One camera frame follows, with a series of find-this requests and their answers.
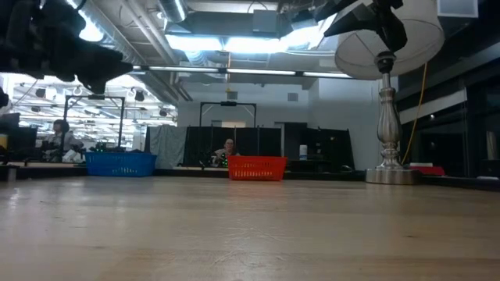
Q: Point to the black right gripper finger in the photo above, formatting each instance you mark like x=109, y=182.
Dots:
x=355, y=21

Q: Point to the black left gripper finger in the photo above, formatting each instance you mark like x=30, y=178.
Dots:
x=97, y=84
x=109, y=64

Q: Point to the person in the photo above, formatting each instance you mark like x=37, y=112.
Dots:
x=228, y=150
x=62, y=140

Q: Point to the blue plastic basket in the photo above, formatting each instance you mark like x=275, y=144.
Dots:
x=121, y=164

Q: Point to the grey cloth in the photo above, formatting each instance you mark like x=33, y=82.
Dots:
x=168, y=144

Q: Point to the dark monitor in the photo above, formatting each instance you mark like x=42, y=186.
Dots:
x=19, y=136

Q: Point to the white shade silver table lamp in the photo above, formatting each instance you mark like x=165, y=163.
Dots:
x=388, y=129

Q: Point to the black cabinet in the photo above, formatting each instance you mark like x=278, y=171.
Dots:
x=324, y=144

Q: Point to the red flat box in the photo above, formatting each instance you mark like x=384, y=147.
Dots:
x=429, y=170

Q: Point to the black partition panel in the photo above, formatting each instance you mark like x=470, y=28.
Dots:
x=250, y=140

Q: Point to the red plastic basket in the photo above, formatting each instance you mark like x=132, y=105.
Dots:
x=258, y=168

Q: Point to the black gantry frame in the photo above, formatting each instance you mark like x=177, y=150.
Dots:
x=93, y=97
x=228, y=104

